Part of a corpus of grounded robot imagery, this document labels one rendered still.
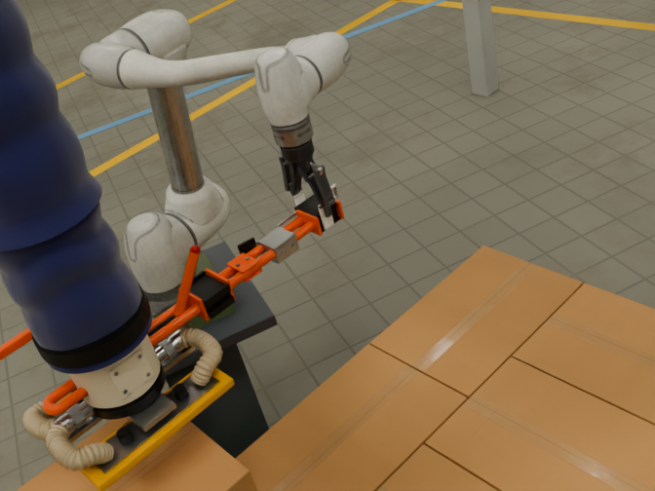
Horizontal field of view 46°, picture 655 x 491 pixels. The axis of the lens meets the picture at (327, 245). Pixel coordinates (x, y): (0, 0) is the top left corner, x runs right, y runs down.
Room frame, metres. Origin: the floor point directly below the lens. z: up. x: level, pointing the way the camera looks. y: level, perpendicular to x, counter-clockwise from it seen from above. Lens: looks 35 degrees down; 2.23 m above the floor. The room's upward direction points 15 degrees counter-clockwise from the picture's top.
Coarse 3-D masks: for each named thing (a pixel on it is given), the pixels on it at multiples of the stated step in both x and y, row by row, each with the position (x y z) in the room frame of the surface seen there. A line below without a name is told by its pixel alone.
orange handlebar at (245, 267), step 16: (288, 224) 1.57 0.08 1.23; (240, 256) 1.48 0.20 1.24; (256, 256) 1.49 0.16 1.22; (272, 256) 1.46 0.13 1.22; (224, 272) 1.44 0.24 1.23; (240, 272) 1.42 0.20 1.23; (256, 272) 1.44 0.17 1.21; (160, 320) 1.33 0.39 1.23; (176, 320) 1.31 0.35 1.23; (16, 336) 1.40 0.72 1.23; (160, 336) 1.28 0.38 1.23; (0, 352) 1.36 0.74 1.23; (64, 384) 1.20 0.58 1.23; (48, 400) 1.16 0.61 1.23; (64, 400) 1.15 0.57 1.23
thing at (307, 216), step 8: (312, 200) 1.62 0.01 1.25; (304, 208) 1.59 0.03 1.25; (312, 208) 1.58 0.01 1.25; (336, 208) 1.59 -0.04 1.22; (304, 216) 1.57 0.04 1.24; (312, 216) 1.55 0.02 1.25; (320, 216) 1.55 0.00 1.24; (336, 216) 1.59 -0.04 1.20; (304, 224) 1.58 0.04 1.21; (320, 224) 1.56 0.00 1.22; (312, 232) 1.56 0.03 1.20; (320, 232) 1.54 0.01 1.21
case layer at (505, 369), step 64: (512, 256) 2.09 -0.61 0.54; (448, 320) 1.86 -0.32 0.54; (512, 320) 1.78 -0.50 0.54; (576, 320) 1.71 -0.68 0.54; (640, 320) 1.64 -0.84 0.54; (384, 384) 1.65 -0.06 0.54; (448, 384) 1.59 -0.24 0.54; (512, 384) 1.53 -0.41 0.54; (576, 384) 1.47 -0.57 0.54; (640, 384) 1.41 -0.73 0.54; (256, 448) 1.54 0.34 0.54; (320, 448) 1.48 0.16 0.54; (384, 448) 1.42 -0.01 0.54; (448, 448) 1.36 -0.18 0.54; (512, 448) 1.31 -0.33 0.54; (576, 448) 1.26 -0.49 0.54; (640, 448) 1.21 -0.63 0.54
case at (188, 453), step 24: (96, 432) 1.34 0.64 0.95; (192, 432) 1.26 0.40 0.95; (168, 456) 1.21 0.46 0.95; (192, 456) 1.19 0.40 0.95; (216, 456) 1.17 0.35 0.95; (48, 480) 1.23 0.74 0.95; (72, 480) 1.21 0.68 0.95; (120, 480) 1.18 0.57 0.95; (144, 480) 1.16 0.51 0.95; (168, 480) 1.14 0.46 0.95; (192, 480) 1.12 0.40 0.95; (216, 480) 1.11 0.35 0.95; (240, 480) 1.10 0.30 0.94
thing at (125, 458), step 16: (176, 384) 1.22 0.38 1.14; (192, 384) 1.23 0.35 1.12; (208, 384) 1.22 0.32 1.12; (224, 384) 1.21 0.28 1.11; (176, 400) 1.19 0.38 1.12; (192, 400) 1.18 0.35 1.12; (208, 400) 1.18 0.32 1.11; (176, 416) 1.15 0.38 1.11; (192, 416) 1.16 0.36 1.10; (128, 432) 1.12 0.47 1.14; (144, 432) 1.13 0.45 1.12; (160, 432) 1.12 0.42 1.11; (128, 448) 1.10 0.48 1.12; (144, 448) 1.09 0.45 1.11; (112, 464) 1.07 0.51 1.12; (128, 464) 1.06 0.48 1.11; (96, 480) 1.04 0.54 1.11; (112, 480) 1.04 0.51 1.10
